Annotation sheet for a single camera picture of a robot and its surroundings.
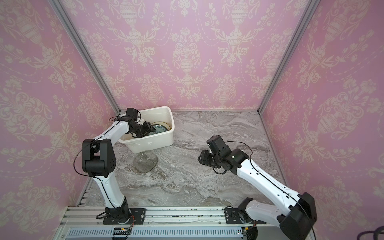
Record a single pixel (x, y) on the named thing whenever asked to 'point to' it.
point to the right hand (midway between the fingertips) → (200, 159)
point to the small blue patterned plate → (159, 128)
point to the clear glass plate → (144, 162)
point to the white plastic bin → (162, 119)
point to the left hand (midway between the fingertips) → (153, 131)
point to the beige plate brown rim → (163, 124)
